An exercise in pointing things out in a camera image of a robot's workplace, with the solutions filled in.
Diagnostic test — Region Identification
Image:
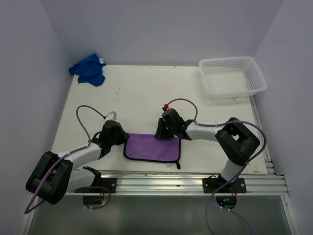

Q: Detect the black purple microfiber towel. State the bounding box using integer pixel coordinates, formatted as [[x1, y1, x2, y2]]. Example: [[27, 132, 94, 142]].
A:
[[123, 133, 181, 169]]

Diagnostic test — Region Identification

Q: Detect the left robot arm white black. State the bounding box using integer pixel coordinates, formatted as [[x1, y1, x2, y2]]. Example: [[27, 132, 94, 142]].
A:
[[25, 120, 130, 205]]

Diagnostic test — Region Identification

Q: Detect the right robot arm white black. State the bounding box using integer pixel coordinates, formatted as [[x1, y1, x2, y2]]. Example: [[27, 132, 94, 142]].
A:
[[155, 108, 260, 192]]

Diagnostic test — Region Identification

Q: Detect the blue crumpled towel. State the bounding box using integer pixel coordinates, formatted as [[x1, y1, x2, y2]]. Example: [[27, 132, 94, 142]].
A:
[[68, 53, 106, 87]]

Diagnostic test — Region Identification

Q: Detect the white plastic perforated basket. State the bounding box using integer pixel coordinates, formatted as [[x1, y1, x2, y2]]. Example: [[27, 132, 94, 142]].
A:
[[199, 56, 268, 99]]

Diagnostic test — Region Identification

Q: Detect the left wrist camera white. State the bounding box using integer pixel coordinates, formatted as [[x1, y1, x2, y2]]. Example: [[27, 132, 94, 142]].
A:
[[105, 111, 117, 121]]

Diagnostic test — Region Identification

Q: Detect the aluminium mounting rail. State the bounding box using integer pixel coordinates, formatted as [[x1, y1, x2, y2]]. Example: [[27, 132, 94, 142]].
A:
[[31, 171, 291, 196]]

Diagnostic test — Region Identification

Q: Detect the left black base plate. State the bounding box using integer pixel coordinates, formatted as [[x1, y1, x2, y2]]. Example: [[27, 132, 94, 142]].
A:
[[73, 178, 117, 193]]

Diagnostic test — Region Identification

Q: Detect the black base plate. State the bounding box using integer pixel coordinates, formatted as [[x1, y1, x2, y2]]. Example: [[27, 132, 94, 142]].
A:
[[73, 178, 117, 193], [202, 175, 247, 194]]

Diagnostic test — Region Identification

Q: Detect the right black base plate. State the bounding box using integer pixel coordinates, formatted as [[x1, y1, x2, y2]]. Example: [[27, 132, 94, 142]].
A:
[[202, 175, 247, 194]]

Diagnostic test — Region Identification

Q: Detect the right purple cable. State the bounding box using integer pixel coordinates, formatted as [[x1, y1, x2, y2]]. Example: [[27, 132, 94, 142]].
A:
[[168, 98, 267, 235]]

